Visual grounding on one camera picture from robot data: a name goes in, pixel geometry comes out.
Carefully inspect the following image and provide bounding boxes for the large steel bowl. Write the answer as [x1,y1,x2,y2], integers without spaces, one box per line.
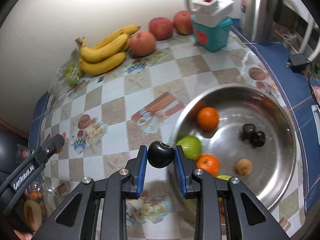
[169,83,297,210]

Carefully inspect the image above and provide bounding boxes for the peach coloured apple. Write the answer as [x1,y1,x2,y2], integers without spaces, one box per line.
[130,31,156,57]

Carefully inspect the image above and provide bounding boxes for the white shelf rack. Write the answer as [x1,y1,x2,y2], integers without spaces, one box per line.
[275,0,319,63]

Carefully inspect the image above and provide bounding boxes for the red apple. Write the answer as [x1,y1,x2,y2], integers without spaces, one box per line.
[173,10,193,35]
[149,17,173,41]

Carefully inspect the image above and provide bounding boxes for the white phone stand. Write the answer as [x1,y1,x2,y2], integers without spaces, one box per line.
[311,105,320,145]

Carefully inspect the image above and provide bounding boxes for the red apple middle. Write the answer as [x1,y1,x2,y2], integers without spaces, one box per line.
[149,17,173,41]

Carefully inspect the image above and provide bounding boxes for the black adapter cable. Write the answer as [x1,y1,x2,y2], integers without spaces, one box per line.
[305,58,318,95]

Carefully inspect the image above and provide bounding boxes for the blue plaid cloth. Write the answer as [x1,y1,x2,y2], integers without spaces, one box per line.
[229,26,320,208]

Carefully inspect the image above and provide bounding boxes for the green mango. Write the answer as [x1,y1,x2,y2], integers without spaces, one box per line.
[176,135,202,161]
[216,174,231,181]

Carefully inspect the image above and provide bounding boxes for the steel thermos jug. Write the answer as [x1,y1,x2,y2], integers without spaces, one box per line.
[239,0,283,46]

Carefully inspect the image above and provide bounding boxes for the orange tangerine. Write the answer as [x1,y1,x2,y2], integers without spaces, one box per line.
[196,107,219,131]
[195,153,220,177]

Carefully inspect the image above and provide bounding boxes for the clear plastic package red logo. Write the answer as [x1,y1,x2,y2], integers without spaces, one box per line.
[16,144,34,164]

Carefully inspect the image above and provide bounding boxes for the teal plastic box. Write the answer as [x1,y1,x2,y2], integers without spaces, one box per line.
[190,16,233,51]

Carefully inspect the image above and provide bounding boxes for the black plum with stem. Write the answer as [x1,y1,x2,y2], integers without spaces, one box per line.
[148,141,175,168]

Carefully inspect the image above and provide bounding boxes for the black power adapter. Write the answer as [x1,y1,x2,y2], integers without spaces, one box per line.
[286,54,308,73]

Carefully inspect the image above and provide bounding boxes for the clear bag of green fruit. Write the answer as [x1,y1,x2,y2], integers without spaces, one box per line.
[48,49,84,98]

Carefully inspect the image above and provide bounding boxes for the yellow banana bunch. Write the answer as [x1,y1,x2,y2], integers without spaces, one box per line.
[75,25,140,76]

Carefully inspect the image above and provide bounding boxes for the red apple far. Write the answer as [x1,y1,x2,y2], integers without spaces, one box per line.
[173,10,193,35]

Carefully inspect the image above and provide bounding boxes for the larger tan longan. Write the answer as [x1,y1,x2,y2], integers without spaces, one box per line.
[236,159,253,176]

